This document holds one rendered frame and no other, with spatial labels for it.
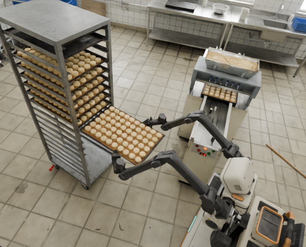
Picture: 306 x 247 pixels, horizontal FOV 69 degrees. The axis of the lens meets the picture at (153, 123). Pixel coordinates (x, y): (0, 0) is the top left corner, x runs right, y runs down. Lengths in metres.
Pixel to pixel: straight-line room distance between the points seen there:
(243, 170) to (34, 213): 2.16
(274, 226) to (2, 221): 2.51
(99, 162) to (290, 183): 2.47
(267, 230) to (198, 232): 0.73
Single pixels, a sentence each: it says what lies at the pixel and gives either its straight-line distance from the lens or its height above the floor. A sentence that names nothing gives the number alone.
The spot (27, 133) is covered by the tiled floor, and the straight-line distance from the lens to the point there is 3.56.
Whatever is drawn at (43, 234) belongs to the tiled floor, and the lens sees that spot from 2.72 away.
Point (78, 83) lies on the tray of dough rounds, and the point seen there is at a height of 1.42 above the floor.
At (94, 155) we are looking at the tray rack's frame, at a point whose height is 0.15.
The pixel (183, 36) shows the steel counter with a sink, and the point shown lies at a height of 0.23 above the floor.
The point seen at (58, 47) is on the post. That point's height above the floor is 1.78.
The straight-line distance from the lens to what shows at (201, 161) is 2.43.
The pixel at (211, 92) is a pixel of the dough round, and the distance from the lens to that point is 2.71.
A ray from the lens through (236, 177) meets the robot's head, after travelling 1.48.
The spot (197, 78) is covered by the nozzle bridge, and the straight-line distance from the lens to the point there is 2.66.
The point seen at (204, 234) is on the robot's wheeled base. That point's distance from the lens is 2.40.
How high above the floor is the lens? 2.46
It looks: 45 degrees down
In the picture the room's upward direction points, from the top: 7 degrees clockwise
